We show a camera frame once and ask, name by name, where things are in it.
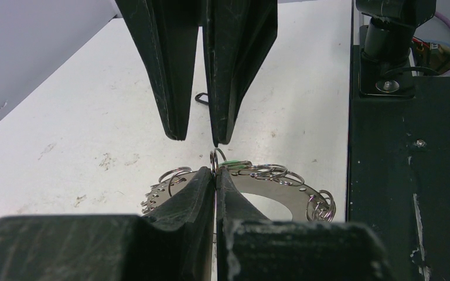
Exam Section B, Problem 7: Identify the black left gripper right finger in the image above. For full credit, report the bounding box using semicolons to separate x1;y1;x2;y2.
215;168;394;280

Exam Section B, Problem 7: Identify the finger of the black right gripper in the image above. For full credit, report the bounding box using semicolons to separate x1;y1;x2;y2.
202;1;278;146
116;0;199;141

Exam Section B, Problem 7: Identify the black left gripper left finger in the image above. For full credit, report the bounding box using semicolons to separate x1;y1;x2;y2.
0;167;214;280

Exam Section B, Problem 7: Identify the metal disc with keyrings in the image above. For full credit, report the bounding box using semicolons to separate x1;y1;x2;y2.
141;148;336;222

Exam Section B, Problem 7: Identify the green key tag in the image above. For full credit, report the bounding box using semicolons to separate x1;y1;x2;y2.
219;160;253;170

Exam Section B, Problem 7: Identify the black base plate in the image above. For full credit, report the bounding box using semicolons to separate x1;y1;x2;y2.
347;24;450;280

